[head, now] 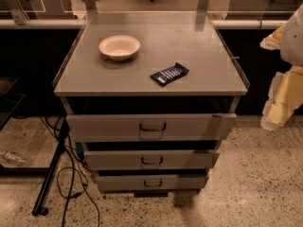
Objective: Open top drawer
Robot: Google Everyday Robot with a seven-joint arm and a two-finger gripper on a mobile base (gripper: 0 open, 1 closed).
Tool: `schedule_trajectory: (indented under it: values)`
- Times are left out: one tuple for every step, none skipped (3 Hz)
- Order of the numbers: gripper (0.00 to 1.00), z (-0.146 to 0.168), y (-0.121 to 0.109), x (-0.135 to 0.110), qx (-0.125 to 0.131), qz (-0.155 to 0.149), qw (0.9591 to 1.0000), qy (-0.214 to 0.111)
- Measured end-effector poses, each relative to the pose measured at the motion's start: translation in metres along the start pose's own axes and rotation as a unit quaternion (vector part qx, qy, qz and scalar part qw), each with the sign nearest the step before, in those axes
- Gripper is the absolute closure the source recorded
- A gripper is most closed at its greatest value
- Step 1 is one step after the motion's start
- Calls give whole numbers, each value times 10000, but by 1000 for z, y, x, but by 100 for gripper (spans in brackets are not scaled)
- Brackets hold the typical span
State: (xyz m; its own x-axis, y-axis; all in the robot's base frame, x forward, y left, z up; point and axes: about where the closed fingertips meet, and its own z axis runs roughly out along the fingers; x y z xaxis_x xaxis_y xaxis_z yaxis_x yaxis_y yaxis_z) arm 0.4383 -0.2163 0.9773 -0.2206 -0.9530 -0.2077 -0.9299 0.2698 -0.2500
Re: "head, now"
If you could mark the grey top drawer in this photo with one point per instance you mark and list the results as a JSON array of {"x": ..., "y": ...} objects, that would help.
[{"x": 150, "y": 127}]

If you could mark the dark blue snack bar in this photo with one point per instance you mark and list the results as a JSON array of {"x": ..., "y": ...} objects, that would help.
[{"x": 170, "y": 74}]

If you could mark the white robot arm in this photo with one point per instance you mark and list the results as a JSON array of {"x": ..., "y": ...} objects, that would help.
[{"x": 291, "y": 46}]

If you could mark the white ceramic bowl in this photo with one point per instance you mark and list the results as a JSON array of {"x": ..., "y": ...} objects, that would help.
[{"x": 119, "y": 47}]

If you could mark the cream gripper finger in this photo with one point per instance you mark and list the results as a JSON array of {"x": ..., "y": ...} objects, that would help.
[
  {"x": 285, "y": 96},
  {"x": 272, "y": 41}
]

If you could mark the grey drawer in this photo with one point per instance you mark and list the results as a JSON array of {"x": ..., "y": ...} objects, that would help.
[
  {"x": 150, "y": 127},
  {"x": 151, "y": 159},
  {"x": 151, "y": 182}
]

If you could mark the grey metal drawer cabinet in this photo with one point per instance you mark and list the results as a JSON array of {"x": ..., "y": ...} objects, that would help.
[{"x": 91, "y": 84}]

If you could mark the grey bottom drawer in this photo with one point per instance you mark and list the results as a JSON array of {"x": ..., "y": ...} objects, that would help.
[{"x": 151, "y": 182}]

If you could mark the clear plastic bottle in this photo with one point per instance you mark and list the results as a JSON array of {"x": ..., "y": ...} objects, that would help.
[{"x": 12, "y": 158}]

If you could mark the white horizontal rail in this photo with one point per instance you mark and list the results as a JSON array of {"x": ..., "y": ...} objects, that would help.
[{"x": 73, "y": 24}]

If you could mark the grey middle drawer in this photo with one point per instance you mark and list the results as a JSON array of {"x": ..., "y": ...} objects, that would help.
[{"x": 151, "y": 159}]

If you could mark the black side shelf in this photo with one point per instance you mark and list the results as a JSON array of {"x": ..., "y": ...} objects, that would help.
[{"x": 10, "y": 98}]

